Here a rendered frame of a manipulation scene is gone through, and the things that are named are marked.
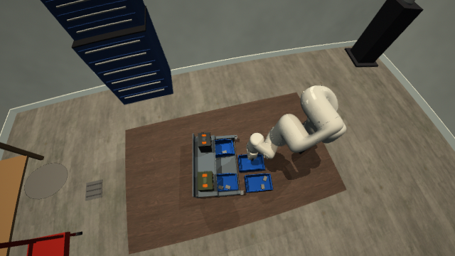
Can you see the blue bin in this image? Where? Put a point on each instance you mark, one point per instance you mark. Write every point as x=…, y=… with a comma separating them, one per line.
x=222, y=145
x=227, y=179
x=254, y=181
x=246, y=165

